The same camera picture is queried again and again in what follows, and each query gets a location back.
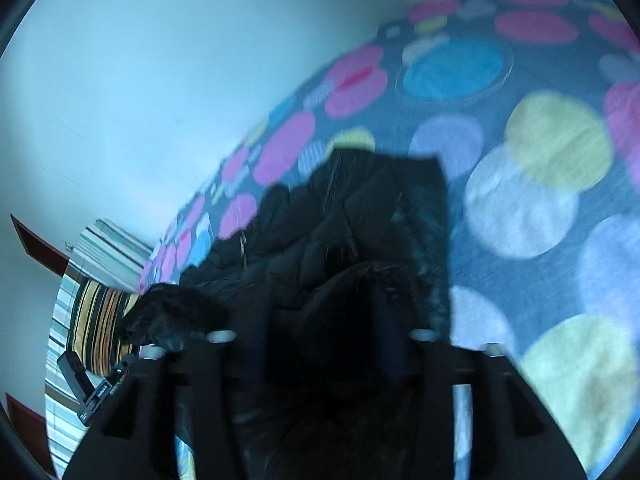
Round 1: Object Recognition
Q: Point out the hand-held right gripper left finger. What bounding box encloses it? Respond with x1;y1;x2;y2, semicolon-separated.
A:
64;329;266;480

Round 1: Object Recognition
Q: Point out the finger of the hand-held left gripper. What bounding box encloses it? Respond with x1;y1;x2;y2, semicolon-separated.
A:
56;351;97;401

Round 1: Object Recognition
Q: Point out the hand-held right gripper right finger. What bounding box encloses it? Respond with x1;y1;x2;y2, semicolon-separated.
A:
377;329;587;480

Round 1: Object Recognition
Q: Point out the black puffer jacket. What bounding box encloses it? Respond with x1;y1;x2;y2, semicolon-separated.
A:
116;146;453;480

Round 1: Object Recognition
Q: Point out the striped cushion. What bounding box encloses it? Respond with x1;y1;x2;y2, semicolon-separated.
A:
69;279;142;377

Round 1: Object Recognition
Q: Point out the striped headboard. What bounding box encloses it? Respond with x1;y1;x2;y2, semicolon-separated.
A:
44;217;157;477

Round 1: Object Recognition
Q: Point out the brown wooden door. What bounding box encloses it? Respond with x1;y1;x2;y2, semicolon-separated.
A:
10;214;72;273

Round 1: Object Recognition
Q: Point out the polka-dot bed sheet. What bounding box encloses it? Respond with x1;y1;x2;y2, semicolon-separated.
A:
137;0;640;480

